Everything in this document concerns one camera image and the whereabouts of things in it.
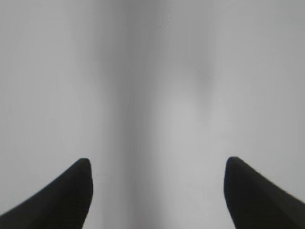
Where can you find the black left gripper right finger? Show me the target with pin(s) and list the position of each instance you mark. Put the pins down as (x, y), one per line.
(254, 202)

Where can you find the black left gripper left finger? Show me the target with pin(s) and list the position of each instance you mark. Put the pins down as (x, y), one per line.
(62, 204)

